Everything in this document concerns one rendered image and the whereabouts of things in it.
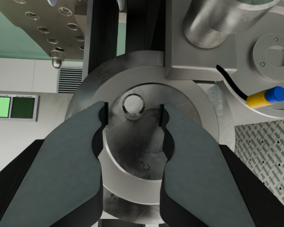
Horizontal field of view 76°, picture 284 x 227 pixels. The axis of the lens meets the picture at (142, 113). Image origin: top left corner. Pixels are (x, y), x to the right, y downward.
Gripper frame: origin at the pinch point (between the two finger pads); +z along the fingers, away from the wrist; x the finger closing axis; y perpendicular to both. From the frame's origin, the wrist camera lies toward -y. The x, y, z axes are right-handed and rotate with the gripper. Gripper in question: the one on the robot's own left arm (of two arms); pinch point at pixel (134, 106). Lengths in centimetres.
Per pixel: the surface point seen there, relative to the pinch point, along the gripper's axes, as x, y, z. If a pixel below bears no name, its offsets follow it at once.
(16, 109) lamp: -30.0, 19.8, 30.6
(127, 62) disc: -0.7, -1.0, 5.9
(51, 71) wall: -131, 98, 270
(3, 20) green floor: -147, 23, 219
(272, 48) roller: 13.3, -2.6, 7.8
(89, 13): -4.6, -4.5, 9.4
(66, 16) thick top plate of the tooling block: -13.4, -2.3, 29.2
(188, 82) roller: 4.6, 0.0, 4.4
